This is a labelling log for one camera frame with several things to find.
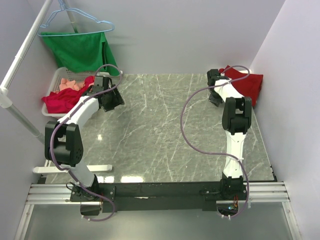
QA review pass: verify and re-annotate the white laundry basket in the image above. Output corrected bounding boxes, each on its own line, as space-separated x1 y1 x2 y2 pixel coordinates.
41 66 111 118

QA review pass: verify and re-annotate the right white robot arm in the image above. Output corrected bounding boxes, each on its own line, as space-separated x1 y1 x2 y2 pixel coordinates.
207 69 252 200

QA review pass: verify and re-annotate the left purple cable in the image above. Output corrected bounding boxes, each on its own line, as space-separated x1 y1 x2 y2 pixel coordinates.
49 64 123 223

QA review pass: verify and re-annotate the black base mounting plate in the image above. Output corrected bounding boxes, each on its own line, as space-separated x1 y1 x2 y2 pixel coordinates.
70 178 249 216

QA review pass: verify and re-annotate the purple cable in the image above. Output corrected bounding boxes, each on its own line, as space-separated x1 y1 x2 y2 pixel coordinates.
180 65 251 219
49 64 123 223

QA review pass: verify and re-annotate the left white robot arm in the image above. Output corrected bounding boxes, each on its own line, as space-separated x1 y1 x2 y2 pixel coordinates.
44 76 125 201

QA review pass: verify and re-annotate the peach pink garment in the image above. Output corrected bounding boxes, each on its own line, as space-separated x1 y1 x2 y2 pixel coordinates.
59 78 85 91

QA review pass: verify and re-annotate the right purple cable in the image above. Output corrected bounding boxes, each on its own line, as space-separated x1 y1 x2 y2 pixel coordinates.
180 65 251 219

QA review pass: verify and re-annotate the magenta t shirt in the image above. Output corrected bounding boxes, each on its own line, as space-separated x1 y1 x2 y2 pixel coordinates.
42 76 95 114

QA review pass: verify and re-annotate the green t shirt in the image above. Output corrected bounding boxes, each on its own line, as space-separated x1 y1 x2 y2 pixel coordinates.
41 32 119 76

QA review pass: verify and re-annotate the light blue wire hanger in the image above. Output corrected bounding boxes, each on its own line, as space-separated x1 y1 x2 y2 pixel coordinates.
39 0 115 36

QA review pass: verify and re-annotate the aluminium rail frame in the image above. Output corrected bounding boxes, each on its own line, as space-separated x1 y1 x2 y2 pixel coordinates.
14 182 302 240

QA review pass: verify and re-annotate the dark red t shirt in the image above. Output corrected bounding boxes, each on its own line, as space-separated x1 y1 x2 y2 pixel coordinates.
218 65 263 107

